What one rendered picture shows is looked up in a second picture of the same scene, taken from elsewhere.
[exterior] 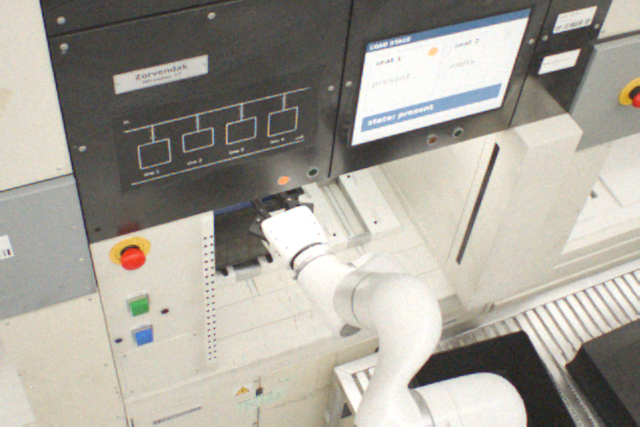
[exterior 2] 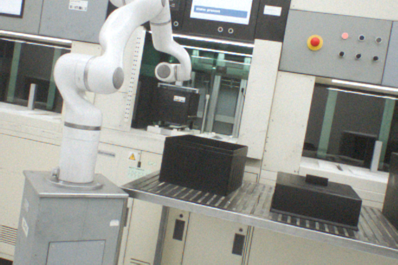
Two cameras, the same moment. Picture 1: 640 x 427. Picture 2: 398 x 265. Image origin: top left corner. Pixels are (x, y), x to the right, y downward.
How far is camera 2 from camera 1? 2.07 m
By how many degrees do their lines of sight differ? 58
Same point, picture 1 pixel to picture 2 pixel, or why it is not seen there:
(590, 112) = (292, 46)
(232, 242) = (163, 106)
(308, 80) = not seen: outside the picture
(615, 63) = (299, 20)
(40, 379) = not seen: hidden behind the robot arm
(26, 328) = (77, 51)
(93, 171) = not seen: outside the picture
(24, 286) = (84, 26)
